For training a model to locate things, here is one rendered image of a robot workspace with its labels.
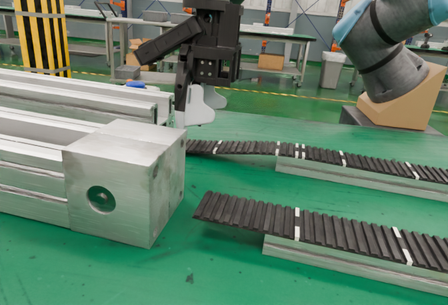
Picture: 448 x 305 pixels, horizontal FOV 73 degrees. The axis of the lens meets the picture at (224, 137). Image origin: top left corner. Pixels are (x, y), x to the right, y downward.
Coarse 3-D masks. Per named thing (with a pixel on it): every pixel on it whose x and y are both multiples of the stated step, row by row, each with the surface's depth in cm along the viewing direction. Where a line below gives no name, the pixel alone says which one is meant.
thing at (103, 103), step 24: (0, 72) 59; (24, 72) 60; (0, 96) 52; (24, 96) 51; (48, 96) 50; (72, 96) 49; (96, 96) 49; (120, 96) 55; (144, 96) 54; (168, 96) 53; (96, 120) 49; (144, 120) 48; (168, 120) 55
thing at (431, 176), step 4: (420, 164) 48; (420, 168) 47; (424, 168) 46; (428, 168) 46; (424, 172) 45; (428, 172) 45; (432, 172) 45; (428, 176) 44; (432, 176) 44; (436, 176) 44; (428, 180) 43; (432, 180) 43; (436, 180) 43; (440, 180) 43
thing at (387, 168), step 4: (380, 160) 48; (384, 160) 48; (388, 160) 48; (380, 164) 47; (384, 164) 46; (388, 164) 46; (384, 168) 45; (388, 168) 46; (392, 168) 45; (384, 172) 44; (388, 172) 44; (392, 172) 44; (396, 172) 44
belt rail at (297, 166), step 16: (288, 160) 48; (304, 160) 47; (320, 176) 47; (336, 176) 47; (352, 176) 47; (368, 176) 46; (384, 176) 45; (400, 192) 45; (416, 192) 45; (432, 192) 44
